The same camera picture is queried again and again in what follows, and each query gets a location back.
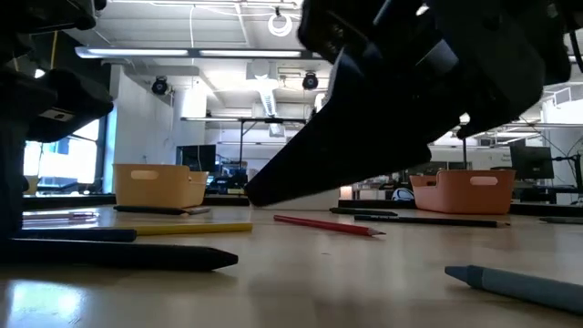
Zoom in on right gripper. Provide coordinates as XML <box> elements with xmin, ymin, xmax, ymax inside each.
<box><xmin>298</xmin><ymin>0</ymin><xmax>573</xmax><ymax>138</ymax></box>

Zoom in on black monitor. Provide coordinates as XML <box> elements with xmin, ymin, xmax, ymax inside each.
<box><xmin>509</xmin><ymin>145</ymin><xmax>555</xmax><ymax>180</ymax></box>
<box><xmin>176</xmin><ymin>144</ymin><xmax>218</xmax><ymax>173</ymax></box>

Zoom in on black marker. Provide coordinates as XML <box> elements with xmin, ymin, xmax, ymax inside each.
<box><xmin>0</xmin><ymin>239</ymin><xmax>240</xmax><ymax>272</ymax></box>

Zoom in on yellow plastic bin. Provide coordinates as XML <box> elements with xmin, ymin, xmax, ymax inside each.
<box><xmin>113</xmin><ymin>163</ymin><xmax>210</xmax><ymax>210</ymax></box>

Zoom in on white cable coil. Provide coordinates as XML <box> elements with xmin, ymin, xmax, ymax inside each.
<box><xmin>267</xmin><ymin>12</ymin><xmax>293</xmax><ymax>37</ymax></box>

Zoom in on blue-grey crayon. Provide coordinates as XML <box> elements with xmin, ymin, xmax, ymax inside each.
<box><xmin>445</xmin><ymin>265</ymin><xmax>583</xmax><ymax>315</ymax></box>

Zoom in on coral orange plastic bin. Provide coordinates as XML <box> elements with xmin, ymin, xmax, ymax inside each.
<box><xmin>409</xmin><ymin>169</ymin><xmax>517</xmax><ymax>215</ymax></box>

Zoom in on black pen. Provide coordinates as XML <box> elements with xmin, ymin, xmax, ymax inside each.
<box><xmin>330</xmin><ymin>207</ymin><xmax>399</xmax><ymax>217</ymax></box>
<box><xmin>353</xmin><ymin>214</ymin><xmax>511</xmax><ymax>229</ymax></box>

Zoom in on white ventilation duct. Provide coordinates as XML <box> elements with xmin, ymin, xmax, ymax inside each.
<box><xmin>245</xmin><ymin>58</ymin><xmax>279</xmax><ymax>118</ymax></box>

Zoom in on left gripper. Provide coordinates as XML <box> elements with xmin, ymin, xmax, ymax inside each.
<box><xmin>0</xmin><ymin>0</ymin><xmax>115</xmax><ymax>241</ymax></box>

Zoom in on red pencil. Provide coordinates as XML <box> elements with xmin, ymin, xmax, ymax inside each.
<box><xmin>272</xmin><ymin>214</ymin><xmax>387</xmax><ymax>238</ymax></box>

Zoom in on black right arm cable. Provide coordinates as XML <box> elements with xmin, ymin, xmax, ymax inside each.
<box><xmin>568</xmin><ymin>29</ymin><xmax>583</xmax><ymax>74</ymax></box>

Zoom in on yellow pencil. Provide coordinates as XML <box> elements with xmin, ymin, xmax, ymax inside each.
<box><xmin>134</xmin><ymin>221</ymin><xmax>254</xmax><ymax>237</ymax></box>

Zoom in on long ceiling light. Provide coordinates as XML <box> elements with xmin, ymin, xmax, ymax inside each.
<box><xmin>75</xmin><ymin>45</ymin><xmax>315</xmax><ymax>60</ymax></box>

